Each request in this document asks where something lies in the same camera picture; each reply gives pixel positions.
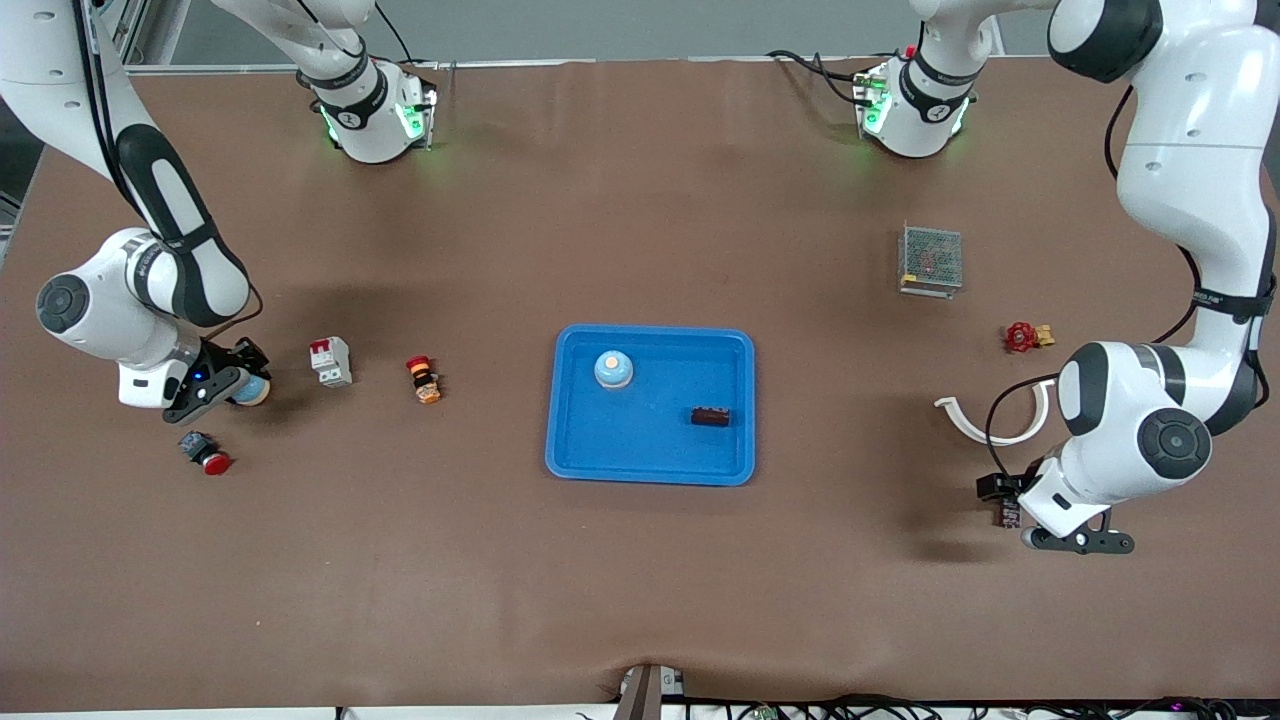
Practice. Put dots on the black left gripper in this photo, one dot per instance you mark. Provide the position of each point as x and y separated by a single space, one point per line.
1002 492

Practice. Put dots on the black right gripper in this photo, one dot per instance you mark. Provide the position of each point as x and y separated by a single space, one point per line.
237 356

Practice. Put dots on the blue bell orange button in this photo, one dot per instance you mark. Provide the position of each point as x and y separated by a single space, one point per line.
255 390
613 369

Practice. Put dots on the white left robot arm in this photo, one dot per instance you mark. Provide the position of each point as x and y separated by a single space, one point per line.
1190 200

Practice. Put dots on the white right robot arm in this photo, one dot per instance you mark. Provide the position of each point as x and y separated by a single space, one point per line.
110 300

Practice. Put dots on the blue plastic tray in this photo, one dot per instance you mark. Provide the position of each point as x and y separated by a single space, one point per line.
640 440

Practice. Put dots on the white half-round pipe clamp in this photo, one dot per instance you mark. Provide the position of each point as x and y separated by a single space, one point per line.
965 425

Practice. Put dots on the white circuit breaker red lever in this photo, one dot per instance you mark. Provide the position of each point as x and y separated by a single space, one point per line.
331 362

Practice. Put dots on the red mushroom push button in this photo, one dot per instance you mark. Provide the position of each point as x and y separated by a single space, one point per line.
214 462

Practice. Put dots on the metal mesh power supply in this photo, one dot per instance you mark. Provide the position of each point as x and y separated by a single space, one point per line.
930 258

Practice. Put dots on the orange red button switch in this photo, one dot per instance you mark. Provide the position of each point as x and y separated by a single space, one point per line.
426 382

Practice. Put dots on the aluminium frame profile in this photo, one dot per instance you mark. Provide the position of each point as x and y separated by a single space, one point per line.
140 30

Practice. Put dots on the metal table edge bracket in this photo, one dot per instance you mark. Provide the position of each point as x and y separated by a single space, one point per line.
648 692

